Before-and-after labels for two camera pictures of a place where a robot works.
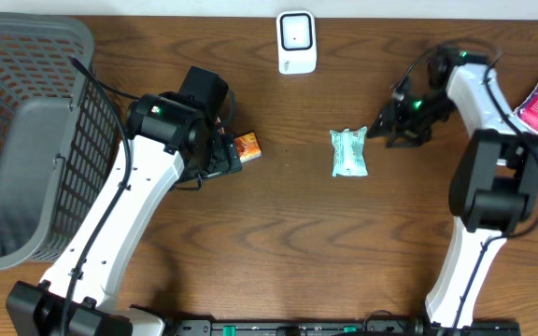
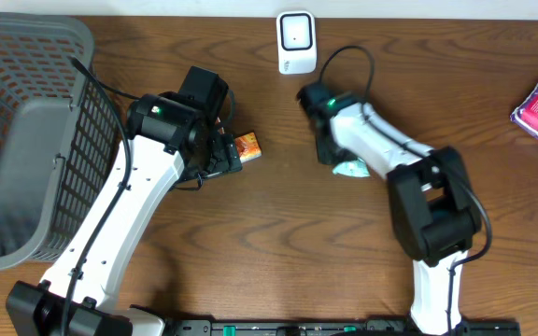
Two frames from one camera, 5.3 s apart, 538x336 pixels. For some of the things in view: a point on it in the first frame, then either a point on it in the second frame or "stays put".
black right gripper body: (414, 123) → (329, 154)
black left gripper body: (228, 156) stays put
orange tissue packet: (247, 147) stays put
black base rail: (327, 327) stays put
